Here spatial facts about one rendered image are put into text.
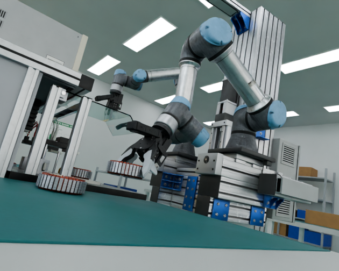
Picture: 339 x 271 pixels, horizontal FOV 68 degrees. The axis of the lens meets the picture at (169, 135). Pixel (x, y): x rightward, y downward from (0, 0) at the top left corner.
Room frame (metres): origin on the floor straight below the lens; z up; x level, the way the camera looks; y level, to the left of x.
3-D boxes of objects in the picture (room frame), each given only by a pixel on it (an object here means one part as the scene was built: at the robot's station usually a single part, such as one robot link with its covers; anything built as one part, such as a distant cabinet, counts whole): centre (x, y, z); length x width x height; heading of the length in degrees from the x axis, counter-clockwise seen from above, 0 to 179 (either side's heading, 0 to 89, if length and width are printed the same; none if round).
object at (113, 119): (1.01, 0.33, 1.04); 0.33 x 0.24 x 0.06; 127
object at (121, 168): (0.73, 0.10, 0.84); 0.11 x 0.11 x 0.04
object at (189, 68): (1.01, -0.03, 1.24); 0.12 x 0.11 x 0.49; 115
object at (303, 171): (6.25, -3.60, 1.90); 0.40 x 0.36 x 0.24; 128
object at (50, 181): (0.63, 0.23, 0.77); 0.11 x 0.11 x 0.04
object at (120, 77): (1.55, 0.40, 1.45); 0.09 x 0.08 x 0.11; 111
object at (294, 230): (6.31, -3.54, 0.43); 0.42 x 0.28 x 0.30; 124
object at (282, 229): (6.64, -3.32, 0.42); 0.40 x 0.36 x 0.28; 127
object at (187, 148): (1.60, -0.11, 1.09); 0.15 x 0.15 x 0.10
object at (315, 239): (5.96, -3.80, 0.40); 0.42 x 0.42 x 0.25; 36
